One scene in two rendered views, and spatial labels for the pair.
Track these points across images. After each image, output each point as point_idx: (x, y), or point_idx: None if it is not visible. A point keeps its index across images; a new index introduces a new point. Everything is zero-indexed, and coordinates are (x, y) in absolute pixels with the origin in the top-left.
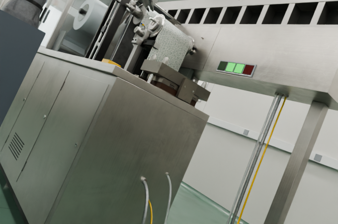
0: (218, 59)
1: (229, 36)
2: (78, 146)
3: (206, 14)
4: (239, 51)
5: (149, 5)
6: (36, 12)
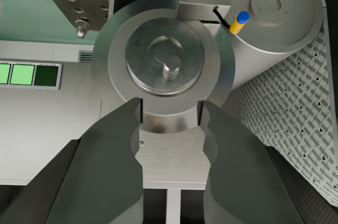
0: (67, 91)
1: (55, 149)
2: None
3: (166, 220)
4: (12, 113)
5: (123, 118)
6: None
